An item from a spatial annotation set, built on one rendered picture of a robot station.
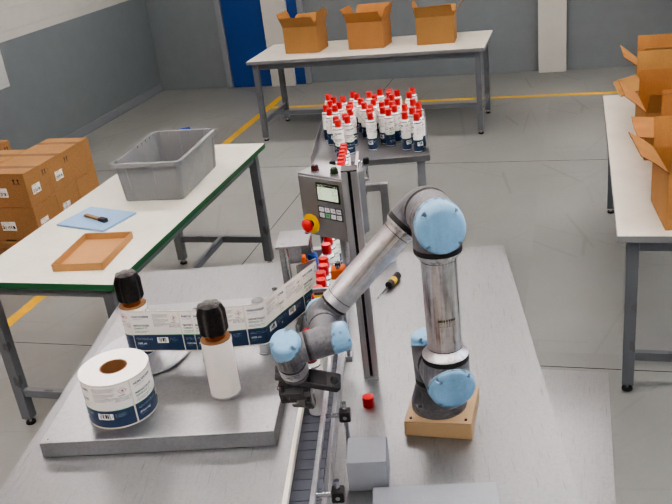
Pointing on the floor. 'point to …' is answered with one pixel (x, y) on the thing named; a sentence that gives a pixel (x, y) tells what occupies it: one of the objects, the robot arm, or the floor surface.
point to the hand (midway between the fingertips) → (314, 403)
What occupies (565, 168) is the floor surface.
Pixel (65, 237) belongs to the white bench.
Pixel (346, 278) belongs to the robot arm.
